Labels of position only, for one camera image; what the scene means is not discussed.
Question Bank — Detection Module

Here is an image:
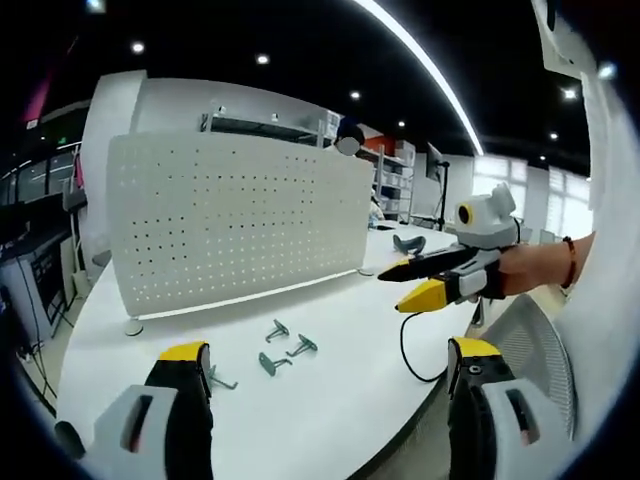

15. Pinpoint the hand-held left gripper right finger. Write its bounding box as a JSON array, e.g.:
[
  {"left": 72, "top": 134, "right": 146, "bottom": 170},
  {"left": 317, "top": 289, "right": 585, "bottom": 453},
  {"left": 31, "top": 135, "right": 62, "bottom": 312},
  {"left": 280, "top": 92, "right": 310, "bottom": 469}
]
[{"left": 447, "top": 336, "right": 552, "bottom": 480}]

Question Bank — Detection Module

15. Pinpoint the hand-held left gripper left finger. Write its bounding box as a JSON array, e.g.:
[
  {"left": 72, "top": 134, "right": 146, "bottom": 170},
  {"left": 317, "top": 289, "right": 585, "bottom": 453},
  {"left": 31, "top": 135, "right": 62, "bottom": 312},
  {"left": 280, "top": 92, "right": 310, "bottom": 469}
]
[{"left": 92, "top": 341, "right": 215, "bottom": 480}]

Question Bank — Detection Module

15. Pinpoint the grey metal hook assembly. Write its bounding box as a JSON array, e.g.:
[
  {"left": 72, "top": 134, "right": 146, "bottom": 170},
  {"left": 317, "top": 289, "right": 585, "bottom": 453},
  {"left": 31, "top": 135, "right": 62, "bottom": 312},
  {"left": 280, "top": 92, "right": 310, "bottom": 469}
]
[
  {"left": 285, "top": 333, "right": 319, "bottom": 358},
  {"left": 207, "top": 364, "right": 239, "bottom": 391},
  {"left": 257, "top": 351, "right": 293, "bottom": 378},
  {"left": 264, "top": 319, "right": 291, "bottom": 346}
]

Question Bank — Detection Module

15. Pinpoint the white perforated mounting plate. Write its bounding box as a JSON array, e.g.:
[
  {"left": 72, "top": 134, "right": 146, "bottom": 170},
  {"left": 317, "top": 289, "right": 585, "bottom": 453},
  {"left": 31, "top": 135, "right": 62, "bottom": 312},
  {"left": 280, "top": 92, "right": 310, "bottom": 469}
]
[{"left": 105, "top": 130, "right": 376, "bottom": 337}]

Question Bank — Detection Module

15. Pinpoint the person's right hand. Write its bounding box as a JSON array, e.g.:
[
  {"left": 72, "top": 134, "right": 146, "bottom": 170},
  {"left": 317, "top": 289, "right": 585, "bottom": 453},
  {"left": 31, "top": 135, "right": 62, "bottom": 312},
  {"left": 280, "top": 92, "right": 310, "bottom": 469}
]
[{"left": 492, "top": 238, "right": 569, "bottom": 301}]

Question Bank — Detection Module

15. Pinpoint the grey curved headset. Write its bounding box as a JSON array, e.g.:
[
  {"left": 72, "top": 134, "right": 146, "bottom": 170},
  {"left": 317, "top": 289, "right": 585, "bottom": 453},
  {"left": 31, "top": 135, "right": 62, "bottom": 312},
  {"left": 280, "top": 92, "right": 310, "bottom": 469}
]
[{"left": 391, "top": 233, "right": 428, "bottom": 257}]

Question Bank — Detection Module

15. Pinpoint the grey mesh office chair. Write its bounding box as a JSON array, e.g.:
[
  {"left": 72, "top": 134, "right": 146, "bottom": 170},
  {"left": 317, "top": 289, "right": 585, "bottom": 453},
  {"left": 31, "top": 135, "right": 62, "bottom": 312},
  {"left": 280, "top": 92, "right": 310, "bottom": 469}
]
[{"left": 478, "top": 294, "right": 577, "bottom": 442}]

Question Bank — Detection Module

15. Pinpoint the shelf with white bins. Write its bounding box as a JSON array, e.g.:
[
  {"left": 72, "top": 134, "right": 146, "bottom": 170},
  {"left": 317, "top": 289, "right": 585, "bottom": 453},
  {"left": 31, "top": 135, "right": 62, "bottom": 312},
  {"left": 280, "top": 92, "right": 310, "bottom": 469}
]
[{"left": 373, "top": 141, "right": 417, "bottom": 222}]

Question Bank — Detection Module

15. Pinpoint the person's white shirt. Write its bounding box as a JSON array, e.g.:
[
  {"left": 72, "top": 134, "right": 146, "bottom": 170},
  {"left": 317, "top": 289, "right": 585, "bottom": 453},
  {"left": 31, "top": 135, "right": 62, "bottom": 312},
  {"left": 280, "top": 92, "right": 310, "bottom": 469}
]
[{"left": 549, "top": 69, "right": 640, "bottom": 451}]

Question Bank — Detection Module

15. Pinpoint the long ceiling light strip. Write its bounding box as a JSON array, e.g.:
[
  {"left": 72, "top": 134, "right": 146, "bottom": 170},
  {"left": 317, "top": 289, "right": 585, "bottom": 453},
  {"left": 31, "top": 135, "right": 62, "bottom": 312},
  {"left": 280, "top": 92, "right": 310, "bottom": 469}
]
[{"left": 349, "top": 0, "right": 486, "bottom": 157}]

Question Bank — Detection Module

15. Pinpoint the white plastic device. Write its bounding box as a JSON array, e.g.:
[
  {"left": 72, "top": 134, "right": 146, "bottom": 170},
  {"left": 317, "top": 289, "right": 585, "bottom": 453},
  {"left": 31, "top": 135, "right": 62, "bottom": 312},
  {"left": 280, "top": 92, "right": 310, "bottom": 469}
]
[{"left": 529, "top": 0, "right": 604, "bottom": 79}]

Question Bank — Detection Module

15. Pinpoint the dark equipment cart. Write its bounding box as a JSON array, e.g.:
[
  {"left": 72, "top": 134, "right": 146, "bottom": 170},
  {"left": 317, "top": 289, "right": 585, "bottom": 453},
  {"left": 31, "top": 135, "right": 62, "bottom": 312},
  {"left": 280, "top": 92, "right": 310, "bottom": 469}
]
[{"left": 0, "top": 189, "right": 81, "bottom": 351}]

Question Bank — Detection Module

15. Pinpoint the grey metal storage shelf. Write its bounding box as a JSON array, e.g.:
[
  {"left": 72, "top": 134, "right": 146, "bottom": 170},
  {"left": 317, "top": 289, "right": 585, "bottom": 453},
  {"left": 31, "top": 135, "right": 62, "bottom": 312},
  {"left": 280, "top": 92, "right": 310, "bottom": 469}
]
[{"left": 199, "top": 111, "right": 332, "bottom": 149}]

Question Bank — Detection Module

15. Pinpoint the black cable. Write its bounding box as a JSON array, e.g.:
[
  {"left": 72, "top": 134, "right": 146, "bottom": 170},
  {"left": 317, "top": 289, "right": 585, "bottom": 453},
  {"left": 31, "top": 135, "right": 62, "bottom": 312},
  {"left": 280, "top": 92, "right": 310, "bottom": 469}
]
[{"left": 399, "top": 309, "right": 452, "bottom": 384}]

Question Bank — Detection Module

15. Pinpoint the dark beaded bracelet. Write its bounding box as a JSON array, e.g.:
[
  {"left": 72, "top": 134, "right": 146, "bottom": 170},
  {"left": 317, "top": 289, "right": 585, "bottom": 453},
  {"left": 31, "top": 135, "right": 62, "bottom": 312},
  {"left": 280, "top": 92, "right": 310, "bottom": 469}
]
[{"left": 559, "top": 235, "right": 578, "bottom": 290}]

